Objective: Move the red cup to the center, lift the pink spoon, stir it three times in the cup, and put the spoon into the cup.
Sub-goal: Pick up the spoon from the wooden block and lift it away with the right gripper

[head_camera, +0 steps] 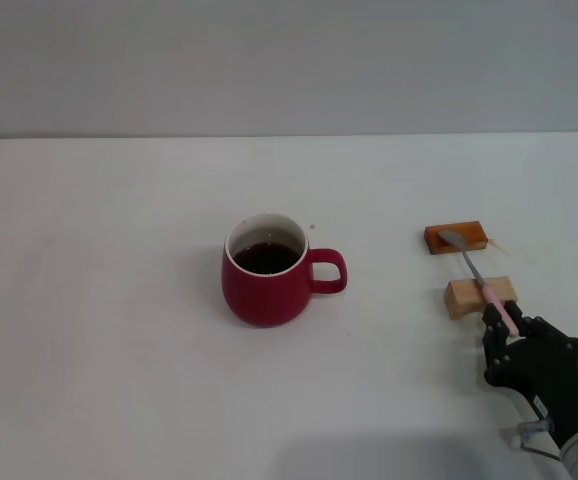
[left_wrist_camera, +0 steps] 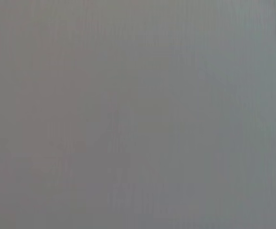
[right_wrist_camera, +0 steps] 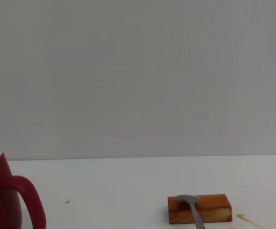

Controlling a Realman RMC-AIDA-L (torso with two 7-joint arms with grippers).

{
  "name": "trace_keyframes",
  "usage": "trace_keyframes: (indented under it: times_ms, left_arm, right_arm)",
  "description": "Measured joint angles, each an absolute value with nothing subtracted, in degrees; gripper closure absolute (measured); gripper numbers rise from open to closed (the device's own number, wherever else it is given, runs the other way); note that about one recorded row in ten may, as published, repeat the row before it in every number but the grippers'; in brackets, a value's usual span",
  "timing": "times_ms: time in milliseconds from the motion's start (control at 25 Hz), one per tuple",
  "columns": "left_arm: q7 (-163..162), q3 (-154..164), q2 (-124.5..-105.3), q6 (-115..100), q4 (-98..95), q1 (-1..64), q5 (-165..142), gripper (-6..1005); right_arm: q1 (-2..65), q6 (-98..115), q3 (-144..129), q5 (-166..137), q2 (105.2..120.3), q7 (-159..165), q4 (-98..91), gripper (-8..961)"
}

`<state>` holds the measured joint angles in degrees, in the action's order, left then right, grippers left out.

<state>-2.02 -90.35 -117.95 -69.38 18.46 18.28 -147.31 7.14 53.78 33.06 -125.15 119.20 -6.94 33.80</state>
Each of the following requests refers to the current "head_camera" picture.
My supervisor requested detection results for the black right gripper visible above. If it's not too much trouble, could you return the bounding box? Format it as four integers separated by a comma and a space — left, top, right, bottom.
482, 304, 578, 450

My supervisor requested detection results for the pink handled metal spoon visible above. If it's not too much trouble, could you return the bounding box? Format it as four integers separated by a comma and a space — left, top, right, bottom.
437, 229, 522, 338

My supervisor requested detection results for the red ceramic mug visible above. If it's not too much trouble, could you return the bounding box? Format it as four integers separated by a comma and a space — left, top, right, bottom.
220, 212, 349, 329

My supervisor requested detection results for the dark brown coffee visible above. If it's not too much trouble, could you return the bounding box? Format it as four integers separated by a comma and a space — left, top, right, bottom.
231, 240, 303, 277

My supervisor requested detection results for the light wooden block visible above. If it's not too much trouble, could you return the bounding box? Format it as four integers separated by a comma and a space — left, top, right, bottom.
443, 275, 519, 321

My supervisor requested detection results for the orange wooden block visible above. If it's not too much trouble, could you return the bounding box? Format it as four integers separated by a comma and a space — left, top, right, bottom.
424, 220, 489, 257

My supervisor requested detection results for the wrist cable with plug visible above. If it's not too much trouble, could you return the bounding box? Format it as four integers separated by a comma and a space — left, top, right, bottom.
511, 418, 563, 459

